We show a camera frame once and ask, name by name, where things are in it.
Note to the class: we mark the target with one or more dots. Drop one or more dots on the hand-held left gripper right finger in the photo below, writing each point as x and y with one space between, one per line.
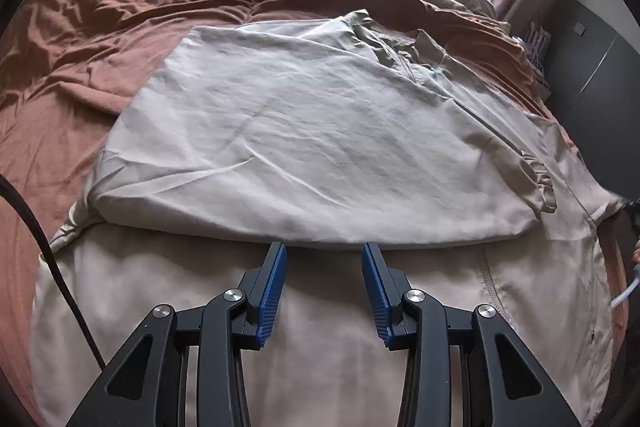
375 292

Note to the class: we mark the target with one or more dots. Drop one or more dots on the dark grey wardrobe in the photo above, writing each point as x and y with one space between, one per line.
590 72

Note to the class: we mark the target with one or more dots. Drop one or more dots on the striped bag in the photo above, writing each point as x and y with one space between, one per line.
535 44

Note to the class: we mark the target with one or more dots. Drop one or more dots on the brown bed sheet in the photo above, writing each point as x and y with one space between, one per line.
75 57

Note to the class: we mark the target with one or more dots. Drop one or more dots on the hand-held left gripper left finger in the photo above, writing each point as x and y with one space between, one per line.
272 292

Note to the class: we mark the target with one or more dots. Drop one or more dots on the large beige garment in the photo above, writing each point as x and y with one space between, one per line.
300 132

